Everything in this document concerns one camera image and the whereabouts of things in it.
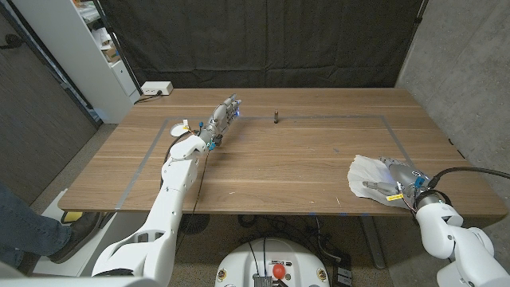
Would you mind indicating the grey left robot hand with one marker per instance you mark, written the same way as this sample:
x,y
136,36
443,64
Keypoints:
x,y
221,119

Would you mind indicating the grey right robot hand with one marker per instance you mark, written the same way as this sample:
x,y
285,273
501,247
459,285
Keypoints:
x,y
408,177

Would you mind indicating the white paper towel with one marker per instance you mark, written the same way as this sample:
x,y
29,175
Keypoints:
x,y
366,171

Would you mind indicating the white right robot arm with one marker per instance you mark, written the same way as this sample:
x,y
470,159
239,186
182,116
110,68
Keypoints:
x,y
442,231

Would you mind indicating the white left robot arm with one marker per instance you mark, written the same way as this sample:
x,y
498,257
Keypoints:
x,y
171,207

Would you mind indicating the white jar lid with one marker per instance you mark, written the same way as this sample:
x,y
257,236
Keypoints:
x,y
177,129

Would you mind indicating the white power strip box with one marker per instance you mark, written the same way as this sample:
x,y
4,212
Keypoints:
x,y
156,88

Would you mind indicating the grey table leg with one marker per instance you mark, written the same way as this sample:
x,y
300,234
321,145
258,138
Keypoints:
x,y
372,243

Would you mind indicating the black backdrop curtain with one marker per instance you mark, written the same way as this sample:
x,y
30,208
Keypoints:
x,y
263,44

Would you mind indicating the black round vented disc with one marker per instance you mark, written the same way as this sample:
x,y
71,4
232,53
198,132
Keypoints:
x,y
197,223

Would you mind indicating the black floor power strip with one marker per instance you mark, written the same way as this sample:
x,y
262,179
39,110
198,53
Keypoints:
x,y
342,275

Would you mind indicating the black backdrop stand pole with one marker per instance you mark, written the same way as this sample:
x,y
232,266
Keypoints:
x,y
419,16
119,52

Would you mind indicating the small cardboard box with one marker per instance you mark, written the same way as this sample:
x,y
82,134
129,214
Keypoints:
x,y
111,53

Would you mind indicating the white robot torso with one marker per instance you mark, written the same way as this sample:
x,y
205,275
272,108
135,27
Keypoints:
x,y
243,263

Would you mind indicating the white shelf cabinet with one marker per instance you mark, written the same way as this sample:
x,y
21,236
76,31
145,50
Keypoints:
x,y
75,60

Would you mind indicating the red emergency stop button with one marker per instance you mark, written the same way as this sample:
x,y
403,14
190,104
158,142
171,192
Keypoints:
x,y
279,271

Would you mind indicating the white floor board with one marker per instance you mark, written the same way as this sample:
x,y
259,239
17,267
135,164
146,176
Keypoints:
x,y
107,243

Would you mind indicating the small yellow object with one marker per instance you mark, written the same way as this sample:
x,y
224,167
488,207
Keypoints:
x,y
72,216

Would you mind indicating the dark person's shoe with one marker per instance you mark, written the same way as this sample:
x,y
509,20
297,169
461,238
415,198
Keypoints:
x,y
77,235

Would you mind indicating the person's leg in jeans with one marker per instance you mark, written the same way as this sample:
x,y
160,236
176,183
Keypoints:
x,y
24,231

